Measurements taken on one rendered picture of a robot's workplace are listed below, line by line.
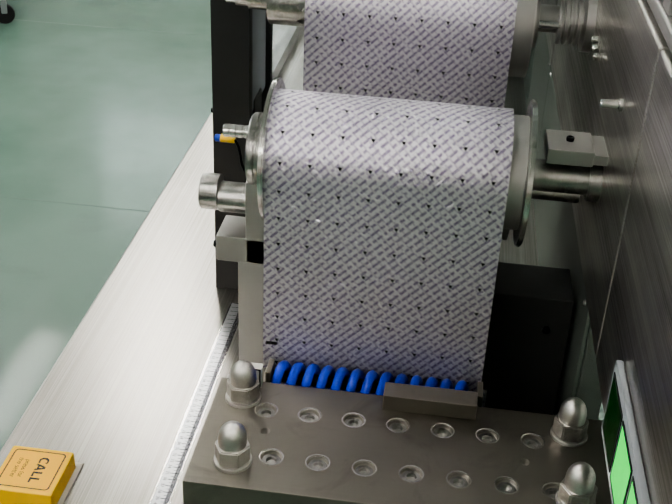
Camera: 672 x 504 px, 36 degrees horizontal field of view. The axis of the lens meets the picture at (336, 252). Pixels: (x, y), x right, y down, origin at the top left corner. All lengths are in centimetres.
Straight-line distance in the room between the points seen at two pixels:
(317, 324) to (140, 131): 322
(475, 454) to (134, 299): 63
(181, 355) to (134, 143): 284
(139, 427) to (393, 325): 35
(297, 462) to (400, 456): 10
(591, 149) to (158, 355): 63
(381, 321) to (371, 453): 15
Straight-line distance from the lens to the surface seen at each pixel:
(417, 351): 108
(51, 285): 324
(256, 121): 104
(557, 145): 102
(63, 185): 384
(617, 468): 80
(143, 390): 129
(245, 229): 112
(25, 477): 116
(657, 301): 75
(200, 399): 127
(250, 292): 117
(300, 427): 103
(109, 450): 121
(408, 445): 102
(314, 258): 103
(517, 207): 100
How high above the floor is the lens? 169
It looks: 30 degrees down
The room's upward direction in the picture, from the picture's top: 3 degrees clockwise
